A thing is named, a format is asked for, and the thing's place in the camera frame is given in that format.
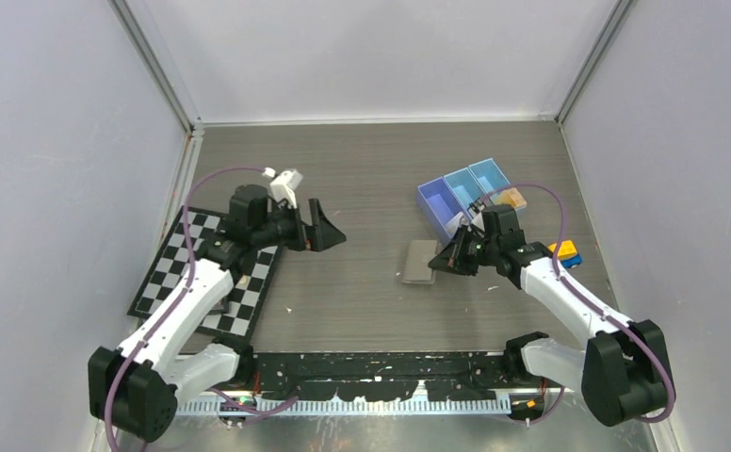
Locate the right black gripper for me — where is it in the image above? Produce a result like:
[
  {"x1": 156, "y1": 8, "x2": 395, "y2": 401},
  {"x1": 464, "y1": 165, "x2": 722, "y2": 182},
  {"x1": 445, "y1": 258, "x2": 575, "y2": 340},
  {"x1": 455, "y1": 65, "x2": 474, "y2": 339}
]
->
[{"x1": 429, "y1": 223, "x2": 499, "y2": 277}]

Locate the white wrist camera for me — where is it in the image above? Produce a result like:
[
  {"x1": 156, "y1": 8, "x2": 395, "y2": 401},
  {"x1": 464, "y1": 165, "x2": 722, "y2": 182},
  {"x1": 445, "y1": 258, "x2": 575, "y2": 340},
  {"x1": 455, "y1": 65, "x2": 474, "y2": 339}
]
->
[
  {"x1": 269, "y1": 169, "x2": 303, "y2": 209},
  {"x1": 468, "y1": 199, "x2": 485, "y2": 232}
]

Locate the orange VIP card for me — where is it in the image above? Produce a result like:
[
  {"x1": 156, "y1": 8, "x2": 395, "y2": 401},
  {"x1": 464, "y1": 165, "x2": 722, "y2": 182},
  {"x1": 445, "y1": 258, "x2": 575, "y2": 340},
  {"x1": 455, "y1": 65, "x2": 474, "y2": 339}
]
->
[{"x1": 495, "y1": 187, "x2": 528, "y2": 210}]

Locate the yellow blue toy block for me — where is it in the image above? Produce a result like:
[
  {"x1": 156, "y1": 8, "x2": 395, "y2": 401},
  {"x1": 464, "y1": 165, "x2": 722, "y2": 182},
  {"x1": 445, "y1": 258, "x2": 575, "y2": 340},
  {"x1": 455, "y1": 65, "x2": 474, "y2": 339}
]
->
[{"x1": 548, "y1": 240, "x2": 583, "y2": 269}]

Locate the black white checkerboard mat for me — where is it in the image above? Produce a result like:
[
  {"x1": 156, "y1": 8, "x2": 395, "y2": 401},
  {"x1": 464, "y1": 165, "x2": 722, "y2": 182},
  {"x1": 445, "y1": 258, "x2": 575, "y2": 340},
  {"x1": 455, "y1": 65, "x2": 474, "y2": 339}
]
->
[{"x1": 127, "y1": 207, "x2": 284, "y2": 341}]

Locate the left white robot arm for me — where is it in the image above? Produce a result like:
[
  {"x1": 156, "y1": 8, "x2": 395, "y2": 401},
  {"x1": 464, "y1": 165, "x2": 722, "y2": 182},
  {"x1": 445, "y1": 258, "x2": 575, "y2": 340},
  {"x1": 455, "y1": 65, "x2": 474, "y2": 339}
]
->
[{"x1": 88, "y1": 185, "x2": 347, "y2": 443}]

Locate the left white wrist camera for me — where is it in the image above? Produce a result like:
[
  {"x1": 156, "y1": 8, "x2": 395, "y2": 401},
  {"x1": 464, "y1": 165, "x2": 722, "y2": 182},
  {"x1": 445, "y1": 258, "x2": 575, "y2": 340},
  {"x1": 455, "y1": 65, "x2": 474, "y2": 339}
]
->
[{"x1": 269, "y1": 169, "x2": 303, "y2": 209}]

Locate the grey blue card holder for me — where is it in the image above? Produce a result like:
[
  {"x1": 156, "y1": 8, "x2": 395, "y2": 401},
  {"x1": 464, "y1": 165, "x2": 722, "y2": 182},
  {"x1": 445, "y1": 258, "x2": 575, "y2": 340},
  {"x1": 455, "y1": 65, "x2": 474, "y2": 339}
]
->
[{"x1": 401, "y1": 240, "x2": 439, "y2": 284}]

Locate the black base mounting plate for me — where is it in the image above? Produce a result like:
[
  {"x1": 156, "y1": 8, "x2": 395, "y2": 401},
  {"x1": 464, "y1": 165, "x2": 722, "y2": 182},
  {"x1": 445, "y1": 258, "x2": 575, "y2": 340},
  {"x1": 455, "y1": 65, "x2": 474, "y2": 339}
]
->
[{"x1": 191, "y1": 350, "x2": 566, "y2": 404}]

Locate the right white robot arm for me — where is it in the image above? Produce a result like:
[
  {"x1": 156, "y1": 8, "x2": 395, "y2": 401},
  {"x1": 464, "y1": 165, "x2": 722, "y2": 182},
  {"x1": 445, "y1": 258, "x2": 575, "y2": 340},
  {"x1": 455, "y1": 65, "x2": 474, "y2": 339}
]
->
[{"x1": 428, "y1": 204, "x2": 676, "y2": 427}]

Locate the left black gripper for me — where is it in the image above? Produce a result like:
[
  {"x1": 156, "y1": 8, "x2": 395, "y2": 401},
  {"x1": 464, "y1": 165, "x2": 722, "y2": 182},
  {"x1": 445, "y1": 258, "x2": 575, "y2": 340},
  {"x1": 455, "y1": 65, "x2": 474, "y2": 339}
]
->
[{"x1": 252, "y1": 199, "x2": 345, "y2": 252}]

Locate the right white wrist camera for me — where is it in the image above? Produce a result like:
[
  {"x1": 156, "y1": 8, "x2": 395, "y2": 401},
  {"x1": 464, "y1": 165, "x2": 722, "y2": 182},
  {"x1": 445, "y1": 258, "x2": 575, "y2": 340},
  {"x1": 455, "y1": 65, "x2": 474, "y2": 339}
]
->
[{"x1": 468, "y1": 199, "x2": 485, "y2": 232}]

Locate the blue three-compartment tray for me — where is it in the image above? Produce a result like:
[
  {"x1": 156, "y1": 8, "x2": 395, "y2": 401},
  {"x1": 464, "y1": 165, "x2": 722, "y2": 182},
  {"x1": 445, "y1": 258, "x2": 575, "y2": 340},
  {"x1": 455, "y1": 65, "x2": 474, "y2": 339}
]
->
[{"x1": 415, "y1": 158, "x2": 511, "y2": 245}]

